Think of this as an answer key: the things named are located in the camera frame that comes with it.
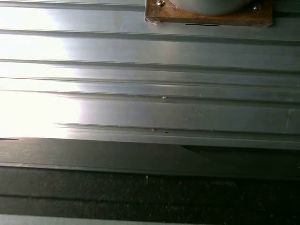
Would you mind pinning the black PC case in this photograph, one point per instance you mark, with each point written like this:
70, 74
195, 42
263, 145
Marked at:
140, 187

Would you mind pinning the brass plate screw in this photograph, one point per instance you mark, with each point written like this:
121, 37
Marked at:
161, 2
257, 7

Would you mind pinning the brown square base plate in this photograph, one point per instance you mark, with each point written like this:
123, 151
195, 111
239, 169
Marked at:
211, 20

